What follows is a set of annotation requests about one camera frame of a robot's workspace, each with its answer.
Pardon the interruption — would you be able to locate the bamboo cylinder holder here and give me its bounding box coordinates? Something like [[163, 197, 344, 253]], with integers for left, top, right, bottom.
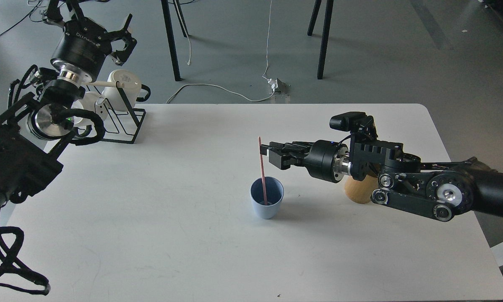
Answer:
[[344, 172, 378, 204]]

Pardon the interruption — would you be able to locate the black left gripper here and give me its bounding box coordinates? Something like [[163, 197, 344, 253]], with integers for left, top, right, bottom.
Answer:
[[42, 0, 138, 82]]

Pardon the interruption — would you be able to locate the black table leg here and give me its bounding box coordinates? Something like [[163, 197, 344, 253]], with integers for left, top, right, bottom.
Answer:
[[307, 0, 334, 80], [160, 0, 188, 82]]

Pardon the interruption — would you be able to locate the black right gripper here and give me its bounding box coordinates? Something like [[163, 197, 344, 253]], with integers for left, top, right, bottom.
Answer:
[[260, 140, 351, 183]]

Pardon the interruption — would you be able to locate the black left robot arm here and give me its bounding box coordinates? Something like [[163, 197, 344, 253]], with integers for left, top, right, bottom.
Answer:
[[0, 0, 137, 296]]

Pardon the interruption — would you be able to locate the white mug upper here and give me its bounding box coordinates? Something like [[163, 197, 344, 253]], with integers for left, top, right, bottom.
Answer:
[[102, 69, 151, 112]]

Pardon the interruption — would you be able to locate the white cable on floor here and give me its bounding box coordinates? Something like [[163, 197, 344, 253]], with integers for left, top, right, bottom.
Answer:
[[166, 0, 277, 104]]

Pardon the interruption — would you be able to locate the black table leg right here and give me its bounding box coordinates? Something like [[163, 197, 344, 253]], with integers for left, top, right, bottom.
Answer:
[[307, 0, 334, 80]]

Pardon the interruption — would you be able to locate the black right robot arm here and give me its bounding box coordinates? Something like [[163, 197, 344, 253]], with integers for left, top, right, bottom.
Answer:
[[260, 136, 503, 222]]

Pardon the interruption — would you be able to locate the blue plastic cup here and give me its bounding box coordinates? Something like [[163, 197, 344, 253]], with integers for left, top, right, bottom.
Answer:
[[250, 177, 284, 219]]

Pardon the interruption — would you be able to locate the white mug lower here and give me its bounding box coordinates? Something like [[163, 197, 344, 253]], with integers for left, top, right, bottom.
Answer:
[[71, 91, 109, 128]]

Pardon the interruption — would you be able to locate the pink chopstick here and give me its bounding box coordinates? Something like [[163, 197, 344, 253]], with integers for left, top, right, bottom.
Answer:
[[258, 136, 268, 206]]

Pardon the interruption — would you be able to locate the white mug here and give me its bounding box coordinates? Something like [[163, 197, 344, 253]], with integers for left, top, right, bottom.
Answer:
[[102, 69, 151, 112], [71, 91, 109, 128]]

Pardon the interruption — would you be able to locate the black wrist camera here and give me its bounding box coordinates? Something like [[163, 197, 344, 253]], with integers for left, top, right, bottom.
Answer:
[[329, 112, 378, 142]]

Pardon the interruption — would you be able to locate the black wire mug rack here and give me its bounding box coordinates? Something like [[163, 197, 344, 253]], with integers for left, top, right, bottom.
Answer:
[[60, 82, 146, 145]]

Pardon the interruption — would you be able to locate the black table leg left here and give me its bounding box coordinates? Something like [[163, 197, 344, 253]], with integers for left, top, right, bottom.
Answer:
[[160, 0, 188, 82]]

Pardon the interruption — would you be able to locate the floor power socket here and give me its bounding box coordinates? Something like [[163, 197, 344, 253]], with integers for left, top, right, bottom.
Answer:
[[267, 77, 289, 94]]

